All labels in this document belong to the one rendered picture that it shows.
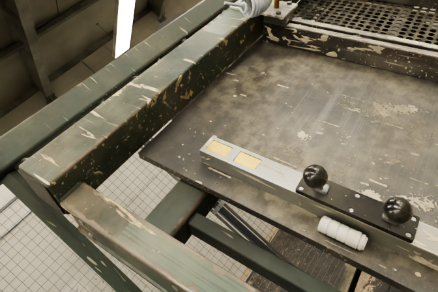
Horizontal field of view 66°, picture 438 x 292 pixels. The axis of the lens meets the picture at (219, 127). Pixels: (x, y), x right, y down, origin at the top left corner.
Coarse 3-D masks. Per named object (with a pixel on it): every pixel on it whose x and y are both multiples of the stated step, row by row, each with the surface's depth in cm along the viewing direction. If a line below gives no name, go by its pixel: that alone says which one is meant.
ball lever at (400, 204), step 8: (392, 200) 47; (400, 200) 46; (384, 208) 47; (392, 208) 46; (400, 208) 46; (408, 208) 46; (384, 216) 56; (392, 216) 46; (400, 216) 46; (408, 216) 46; (400, 224) 47
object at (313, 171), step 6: (306, 168) 53; (312, 168) 52; (318, 168) 52; (324, 168) 52; (306, 174) 52; (312, 174) 51; (318, 174) 51; (324, 174) 51; (306, 180) 52; (312, 180) 51; (318, 180) 51; (324, 180) 51; (312, 186) 52; (318, 186) 51; (324, 186) 61; (324, 192) 61
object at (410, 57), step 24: (264, 24) 107; (288, 24) 104; (312, 24) 102; (312, 48) 103; (336, 48) 98; (360, 48) 94; (384, 48) 91; (408, 48) 88; (432, 48) 88; (408, 72) 91; (432, 72) 88
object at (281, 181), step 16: (208, 144) 74; (224, 144) 74; (208, 160) 74; (224, 160) 70; (240, 176) 70; (256, 176) 67; (272, 176) 66; (288, 176) 66; (272, 192) 67; (288, 192) 64; (304, 208) 64; (320, 208) 61; (352, 224) 59; (384, 240) 57; (400, 240) 55; (416, 240) 54; (432, 240) 54; (416, 256) 55; (432, 256) 53
